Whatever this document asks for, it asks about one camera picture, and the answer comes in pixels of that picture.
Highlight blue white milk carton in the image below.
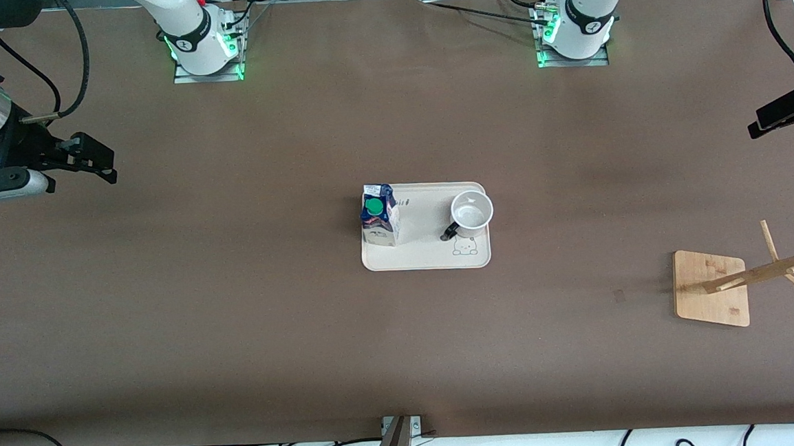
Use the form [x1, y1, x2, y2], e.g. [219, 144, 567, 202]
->
[358, 182, 402, 248]

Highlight white smiley mug black handle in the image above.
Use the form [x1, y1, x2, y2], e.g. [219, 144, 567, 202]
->
[438, 189, 496, 242]

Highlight wooden cup rack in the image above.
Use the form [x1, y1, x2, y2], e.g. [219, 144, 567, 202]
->
[670, 218, 794, 332]

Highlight cream rabbit print tray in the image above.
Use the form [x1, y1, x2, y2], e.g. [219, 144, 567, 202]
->
[357, 179, 493, 275]

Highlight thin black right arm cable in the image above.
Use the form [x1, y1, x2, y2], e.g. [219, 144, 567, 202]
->
[0, 23, 63, 117]

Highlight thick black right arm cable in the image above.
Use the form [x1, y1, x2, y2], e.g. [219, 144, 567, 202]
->
[11, 0, 94, 126]

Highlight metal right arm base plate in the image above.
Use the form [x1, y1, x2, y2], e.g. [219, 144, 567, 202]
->
[169, 5, 250, 85]

